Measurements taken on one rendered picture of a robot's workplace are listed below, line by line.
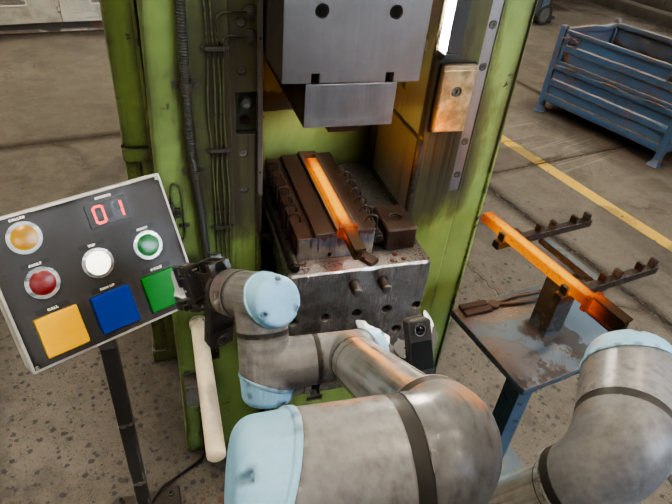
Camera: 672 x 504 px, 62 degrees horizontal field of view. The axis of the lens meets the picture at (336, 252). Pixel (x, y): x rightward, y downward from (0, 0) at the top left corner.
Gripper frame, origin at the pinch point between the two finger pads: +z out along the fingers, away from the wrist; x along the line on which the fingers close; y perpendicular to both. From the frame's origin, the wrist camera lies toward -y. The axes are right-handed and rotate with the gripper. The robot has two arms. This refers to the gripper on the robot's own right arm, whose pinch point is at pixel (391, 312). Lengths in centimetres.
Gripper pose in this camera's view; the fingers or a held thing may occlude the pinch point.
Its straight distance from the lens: 115.3
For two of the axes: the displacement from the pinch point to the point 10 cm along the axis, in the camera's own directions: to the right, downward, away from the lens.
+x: 9.6, -1.0, 2.7
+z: -2.8, -5.9, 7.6
